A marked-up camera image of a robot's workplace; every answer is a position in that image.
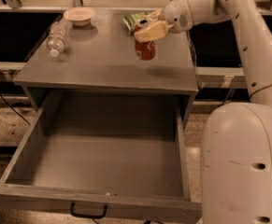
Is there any red coke can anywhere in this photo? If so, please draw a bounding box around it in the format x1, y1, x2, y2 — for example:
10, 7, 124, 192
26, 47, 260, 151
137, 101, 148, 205
134, 19, 155, 61

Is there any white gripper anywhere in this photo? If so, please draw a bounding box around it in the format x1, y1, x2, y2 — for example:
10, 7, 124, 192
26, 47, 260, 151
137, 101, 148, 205
134, 0, 193, 43

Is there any metal rail frame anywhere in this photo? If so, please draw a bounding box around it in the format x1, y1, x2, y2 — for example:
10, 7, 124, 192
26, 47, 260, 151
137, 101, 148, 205
0, 0, 272, 91

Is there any green chip bag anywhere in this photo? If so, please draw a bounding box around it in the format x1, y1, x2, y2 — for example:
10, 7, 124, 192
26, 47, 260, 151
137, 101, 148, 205
122, 12, 148, 34

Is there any white paper bowl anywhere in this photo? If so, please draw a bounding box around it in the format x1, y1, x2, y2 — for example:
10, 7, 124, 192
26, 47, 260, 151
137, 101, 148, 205
64, 7, 95, 26

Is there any black cable on floor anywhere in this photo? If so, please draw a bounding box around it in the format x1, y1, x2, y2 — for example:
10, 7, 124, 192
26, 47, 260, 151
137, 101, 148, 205
0, 83, 31, 126

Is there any clear plastic water bottle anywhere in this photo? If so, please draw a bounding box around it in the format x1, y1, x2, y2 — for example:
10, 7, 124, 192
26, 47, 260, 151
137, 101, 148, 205
47, 20, 71, 58

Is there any black drawer handle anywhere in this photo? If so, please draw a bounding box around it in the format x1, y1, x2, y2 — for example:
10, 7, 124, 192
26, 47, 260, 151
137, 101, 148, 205
69, 202, 107, 219

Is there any open grey top drawer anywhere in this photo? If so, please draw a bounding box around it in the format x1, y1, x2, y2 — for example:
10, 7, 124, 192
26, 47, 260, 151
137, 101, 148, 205
0, 91, 202, 224

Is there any grey cabinet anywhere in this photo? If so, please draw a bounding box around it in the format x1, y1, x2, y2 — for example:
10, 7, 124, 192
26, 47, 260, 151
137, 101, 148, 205
15, 9, 197, 135

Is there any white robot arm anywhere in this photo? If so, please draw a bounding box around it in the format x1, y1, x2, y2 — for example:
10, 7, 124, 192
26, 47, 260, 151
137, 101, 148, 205
135, 0, 272, 224

